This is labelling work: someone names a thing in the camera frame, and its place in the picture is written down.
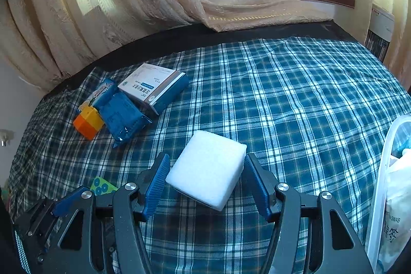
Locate green card with blue circles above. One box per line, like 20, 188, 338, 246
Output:
89, 176, 118, 196

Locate orange and yellow block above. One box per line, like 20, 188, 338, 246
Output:
72, 100, 105, 141

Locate beige lace curtain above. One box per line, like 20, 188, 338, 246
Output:
0, 0, 335, 92

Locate blue plaid bedsheet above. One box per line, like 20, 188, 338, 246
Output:
8, 36, 409, 274

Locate white and blue medicine box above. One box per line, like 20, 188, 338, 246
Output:
117, 63, 189, 116

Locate white foam sponge block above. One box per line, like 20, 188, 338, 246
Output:
165, 130, 248, 212

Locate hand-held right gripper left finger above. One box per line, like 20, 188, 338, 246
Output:
57, 153, 171, 274

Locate blue noodle packet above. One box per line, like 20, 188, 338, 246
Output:
88, 77, 118, 111

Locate dark blue plastic packet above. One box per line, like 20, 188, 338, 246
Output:
96, 91, 153, 148

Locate black mattress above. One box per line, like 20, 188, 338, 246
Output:
41, 20, 367, 99

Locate clear plastic container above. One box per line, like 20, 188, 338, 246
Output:
366, 115, 411, 274

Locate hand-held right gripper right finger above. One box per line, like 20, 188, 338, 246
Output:
243, 153, 375, 274

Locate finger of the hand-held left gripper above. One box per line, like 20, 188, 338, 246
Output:
27, 196, 57, 238
52, 186, 94, 218

